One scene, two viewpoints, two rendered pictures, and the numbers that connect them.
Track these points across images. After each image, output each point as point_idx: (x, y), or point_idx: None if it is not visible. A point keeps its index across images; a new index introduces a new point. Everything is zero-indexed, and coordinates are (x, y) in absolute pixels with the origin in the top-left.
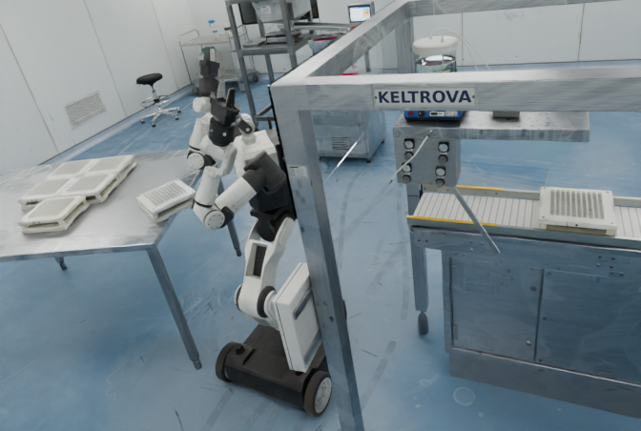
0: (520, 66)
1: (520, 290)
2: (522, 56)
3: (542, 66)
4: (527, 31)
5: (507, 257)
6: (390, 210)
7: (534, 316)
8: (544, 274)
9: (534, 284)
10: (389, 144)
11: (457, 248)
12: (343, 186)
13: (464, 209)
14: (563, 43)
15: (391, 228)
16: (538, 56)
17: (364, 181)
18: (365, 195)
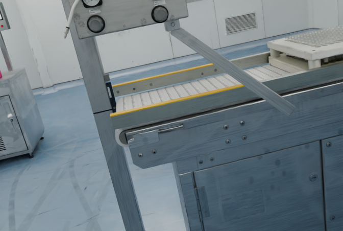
0: (137, 68)
1: (297, 187)
2: (137, 61)
3: (152, 65)
4: (135, 42)
5: (282, 134)
6: (67, 191)
7: (320, 220)
8: (322, 148)
9: (313, 170)
10: (49, 138)
11: (205, 146)
12: (7, 186)
13: (187, 93)
14: (161, 47)
15: (74, 208)
16: (147, 59)
17: (31, 175)
18: (35, 187)
